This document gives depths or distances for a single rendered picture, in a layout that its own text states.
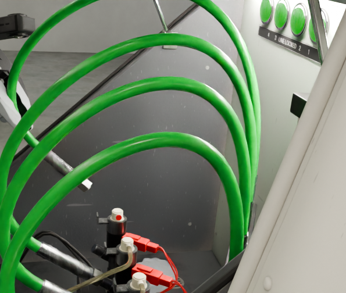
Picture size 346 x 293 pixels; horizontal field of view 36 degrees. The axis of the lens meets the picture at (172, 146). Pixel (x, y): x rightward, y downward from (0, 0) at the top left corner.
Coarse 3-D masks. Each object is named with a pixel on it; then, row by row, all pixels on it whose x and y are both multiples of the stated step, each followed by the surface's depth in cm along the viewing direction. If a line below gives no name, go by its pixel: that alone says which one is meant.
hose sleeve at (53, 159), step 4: (52, 152) 83; (48, 156) 82; (52, 156) 83; (56, 156) 83; (48, 160) 83; (52, 160) 83; (56, 160) 83; (60, 160) 83; (52, 164) 83; (56, 164) 83; (60, 164) 83; (64, 164) 83; (56, 168) 83; (60, 168) 83; (64, 168) 83; (68, 168) 83; (72, 168) 84; (60, 172) 83; (64, 172) 83; (68, 172) 83
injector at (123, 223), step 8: (112, 224) 75; (120, 224) 76; (112, 232) 76; (120, 232) 76; (112, 240) 76; (120, 240) 76; (96, 248) 77; (104, 256) 77; (112, 256) 77; (112, 264) 78
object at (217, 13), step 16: (80, 0) 74; (96, 0) 74; (192, 0) 72; (208, 0) 71; (64, 16) 75; (224, 16) 72; (32, 48) 77; (240, 48) 73; (16, 64) 78; (16, 80) 80; (256, 80) 75; (256, 96) 75; (256, 112) 76; (256, 128) 76; (32, 144) 82; (256, 144) 77; (256, 160) 78; (256, 176) 79
